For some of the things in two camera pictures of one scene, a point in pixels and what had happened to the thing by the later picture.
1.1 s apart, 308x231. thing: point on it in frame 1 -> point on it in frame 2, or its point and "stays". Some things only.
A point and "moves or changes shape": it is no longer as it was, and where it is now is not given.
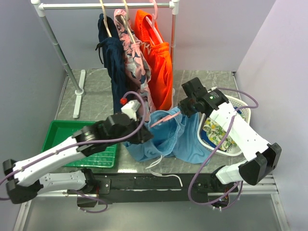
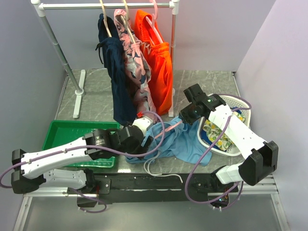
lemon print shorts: x=214 y=131 stays
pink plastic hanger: x=166 y=118 -> x=169 y=128
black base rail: x=119 y=187 stays
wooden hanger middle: x=127 y=23 stays
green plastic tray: x=59 y=131 stays
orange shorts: x=157 y=53 stays
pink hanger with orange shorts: x=152 y=23 stays
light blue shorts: x=174 y=135 moves or changes shape
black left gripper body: x=133 y=127 -> x=138 y=148
